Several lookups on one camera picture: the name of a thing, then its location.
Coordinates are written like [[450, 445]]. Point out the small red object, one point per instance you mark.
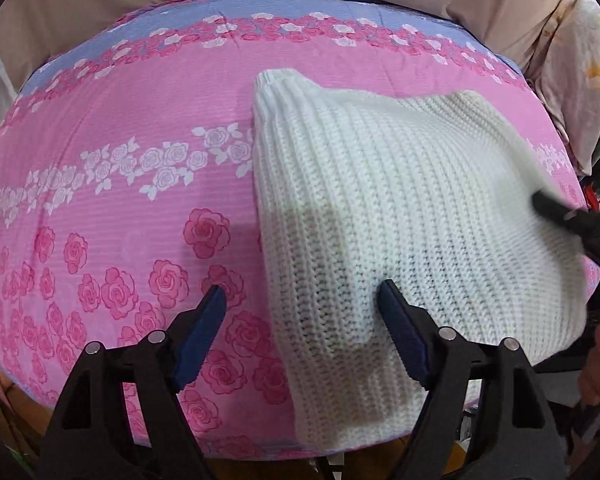
[[591, 196]]

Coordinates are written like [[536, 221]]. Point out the pale patterned pillow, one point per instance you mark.
[[575, 60]]

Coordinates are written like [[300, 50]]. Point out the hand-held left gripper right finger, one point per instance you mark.
[[405, 335]]

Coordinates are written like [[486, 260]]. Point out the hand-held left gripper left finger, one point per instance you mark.
[[202, 337]]

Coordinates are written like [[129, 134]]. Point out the white red black knit sweater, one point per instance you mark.
[[405, 200]]

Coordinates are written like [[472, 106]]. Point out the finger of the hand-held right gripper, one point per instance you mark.
[[550, 205]]

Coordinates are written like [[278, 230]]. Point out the pink floral blanket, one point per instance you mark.
[[130, 135]]

